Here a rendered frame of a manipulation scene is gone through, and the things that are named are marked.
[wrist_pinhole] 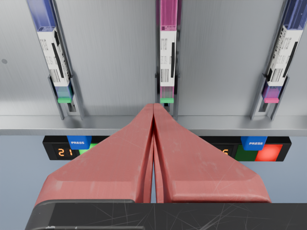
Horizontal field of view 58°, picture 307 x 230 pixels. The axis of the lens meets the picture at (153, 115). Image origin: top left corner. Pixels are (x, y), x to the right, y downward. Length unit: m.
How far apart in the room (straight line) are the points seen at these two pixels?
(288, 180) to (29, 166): 0.98
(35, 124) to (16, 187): 0.88
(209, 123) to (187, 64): 0.08
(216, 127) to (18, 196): 0.99
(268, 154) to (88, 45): 0.28
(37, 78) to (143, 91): 0.11
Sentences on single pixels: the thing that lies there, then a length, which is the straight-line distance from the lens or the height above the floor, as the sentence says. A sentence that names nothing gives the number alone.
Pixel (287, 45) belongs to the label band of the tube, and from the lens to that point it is 0.28.
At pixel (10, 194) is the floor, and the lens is 1.23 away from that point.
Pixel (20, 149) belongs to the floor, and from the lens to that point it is 1.18.
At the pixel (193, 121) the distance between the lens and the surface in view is 0.32.
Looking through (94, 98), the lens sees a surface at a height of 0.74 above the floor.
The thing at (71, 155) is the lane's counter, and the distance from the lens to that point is 0.42.
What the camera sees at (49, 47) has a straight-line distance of 0.28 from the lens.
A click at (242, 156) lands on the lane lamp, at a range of 0.41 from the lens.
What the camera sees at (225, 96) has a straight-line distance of 0.32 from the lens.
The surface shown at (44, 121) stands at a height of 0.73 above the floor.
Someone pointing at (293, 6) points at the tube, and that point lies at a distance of 0.27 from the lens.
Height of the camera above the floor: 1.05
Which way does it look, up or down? 88 degrees down
